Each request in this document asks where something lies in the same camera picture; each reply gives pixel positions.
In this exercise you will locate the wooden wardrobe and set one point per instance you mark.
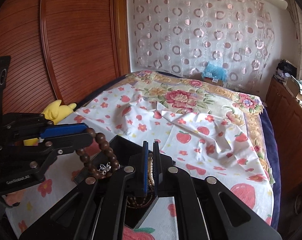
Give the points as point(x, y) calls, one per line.
point(60, 50)

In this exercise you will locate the silver ornate hair comb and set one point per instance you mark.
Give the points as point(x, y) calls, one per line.
point(105, 169)

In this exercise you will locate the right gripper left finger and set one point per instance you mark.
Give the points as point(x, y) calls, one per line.
point(140, 179)

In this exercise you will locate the pink circle pattern curtain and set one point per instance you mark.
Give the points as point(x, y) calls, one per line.
point(182, 36)

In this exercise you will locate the wooden side cabinet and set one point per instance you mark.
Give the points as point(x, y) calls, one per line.
point(285, 114)

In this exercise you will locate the black open cardboard box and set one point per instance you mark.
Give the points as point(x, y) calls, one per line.
point(107, 205)

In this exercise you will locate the floral quilt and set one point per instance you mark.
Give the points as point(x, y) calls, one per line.
point(229, 123)

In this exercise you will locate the yellow plush toy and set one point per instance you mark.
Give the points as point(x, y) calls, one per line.
point(56, 112)

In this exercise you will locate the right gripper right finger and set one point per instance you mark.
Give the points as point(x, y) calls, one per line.
point(161, 163)

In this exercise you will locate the clutter pile on cabinet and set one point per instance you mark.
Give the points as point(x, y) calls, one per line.
point(286, 74)

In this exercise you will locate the strawberry flower print sheet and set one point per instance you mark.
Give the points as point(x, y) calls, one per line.
point(119, 111)

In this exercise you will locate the blue bubble wrap bag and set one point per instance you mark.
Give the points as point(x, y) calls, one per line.
point(214, 72)

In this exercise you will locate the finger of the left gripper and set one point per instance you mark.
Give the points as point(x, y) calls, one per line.
point(65, 144)
point(64, 129)

